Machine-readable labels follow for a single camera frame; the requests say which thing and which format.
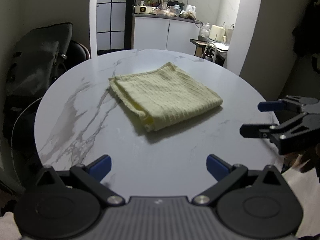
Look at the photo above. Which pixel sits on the yellow waffle towel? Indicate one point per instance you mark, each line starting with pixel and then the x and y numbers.
pixel 164 97

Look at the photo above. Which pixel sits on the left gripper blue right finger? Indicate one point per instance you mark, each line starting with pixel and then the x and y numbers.
pixel 229 177

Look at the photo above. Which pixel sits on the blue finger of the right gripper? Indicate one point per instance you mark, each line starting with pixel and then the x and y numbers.
pixel 279 105
pixel 265 131

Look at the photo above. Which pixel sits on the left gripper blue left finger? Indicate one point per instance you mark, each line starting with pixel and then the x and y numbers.
pixel 88 178

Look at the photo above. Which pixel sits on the white metal trolley cart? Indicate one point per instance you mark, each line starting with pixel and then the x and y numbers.
pixel 212 51

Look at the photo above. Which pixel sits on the person's hand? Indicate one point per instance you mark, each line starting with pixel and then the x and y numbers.
pixel 301 162

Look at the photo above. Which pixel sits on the cream toaster appliance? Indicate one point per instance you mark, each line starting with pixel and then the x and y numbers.
pixel 217 33

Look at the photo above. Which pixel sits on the white kitchen cabinet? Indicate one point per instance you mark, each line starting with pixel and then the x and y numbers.
pixel 164 33

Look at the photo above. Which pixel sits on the white electric kettle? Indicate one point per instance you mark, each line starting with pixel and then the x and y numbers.
pixel 191 9

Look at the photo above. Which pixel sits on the black backpack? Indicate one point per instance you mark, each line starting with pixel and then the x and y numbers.
pixel 36 59

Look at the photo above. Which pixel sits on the dark wooden chair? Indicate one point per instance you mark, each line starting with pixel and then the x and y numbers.
pixel 77 53

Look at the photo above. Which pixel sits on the black framed glass door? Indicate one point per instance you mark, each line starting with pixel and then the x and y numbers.
pixel 113 20

